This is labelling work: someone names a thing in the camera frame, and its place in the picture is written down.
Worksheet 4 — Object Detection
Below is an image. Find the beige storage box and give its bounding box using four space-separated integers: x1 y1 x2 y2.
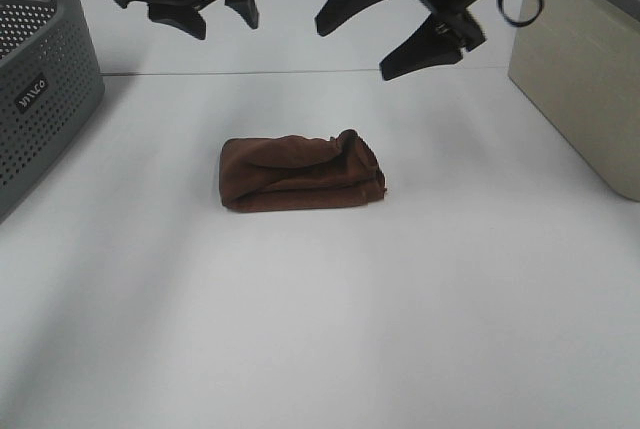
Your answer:
508 0 639 201

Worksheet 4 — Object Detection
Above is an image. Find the brown towel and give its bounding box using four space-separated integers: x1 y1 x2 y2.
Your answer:
219 129 386 213

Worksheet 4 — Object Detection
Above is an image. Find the grey perforated laundry basket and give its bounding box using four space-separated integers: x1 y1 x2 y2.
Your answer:
1 0 105 216

